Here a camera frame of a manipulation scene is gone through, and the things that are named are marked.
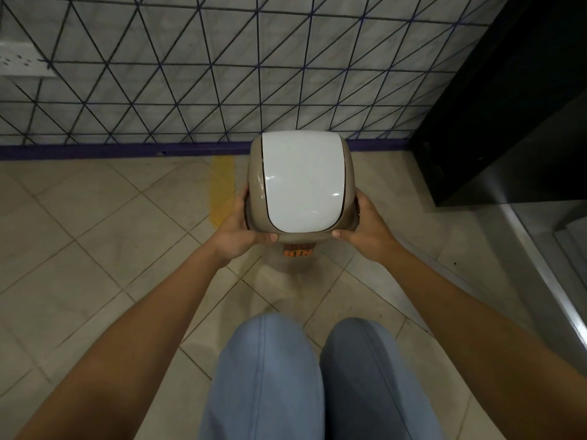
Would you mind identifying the beige bin with white lid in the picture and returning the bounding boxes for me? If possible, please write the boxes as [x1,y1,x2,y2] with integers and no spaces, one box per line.
[246,130,361,274]

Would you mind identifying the person's left hand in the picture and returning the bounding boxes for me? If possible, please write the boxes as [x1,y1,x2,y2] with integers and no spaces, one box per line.
[211,186,279,268]

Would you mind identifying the black cabinet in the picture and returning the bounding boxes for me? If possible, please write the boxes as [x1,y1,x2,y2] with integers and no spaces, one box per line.
[409,0,587,207]

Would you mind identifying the metal door frame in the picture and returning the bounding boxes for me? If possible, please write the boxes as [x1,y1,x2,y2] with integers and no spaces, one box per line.
[497,201,587,362]

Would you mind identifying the person's right hand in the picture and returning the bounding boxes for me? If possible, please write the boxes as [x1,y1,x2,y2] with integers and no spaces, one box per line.
[331,189,404,265]

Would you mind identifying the person's right forearm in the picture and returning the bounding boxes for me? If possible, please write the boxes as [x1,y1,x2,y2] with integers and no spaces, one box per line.
[381,245,587,440]

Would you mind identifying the person's left forearm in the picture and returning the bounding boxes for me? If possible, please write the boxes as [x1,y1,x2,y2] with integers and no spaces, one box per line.
[14,245,230,440]

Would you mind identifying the person's blue trousers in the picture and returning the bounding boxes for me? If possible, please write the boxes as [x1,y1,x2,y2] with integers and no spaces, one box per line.
[198,313,445,440]

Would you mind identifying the white wall socket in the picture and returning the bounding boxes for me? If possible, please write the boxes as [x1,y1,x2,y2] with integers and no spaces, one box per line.
[0,41,58,78]

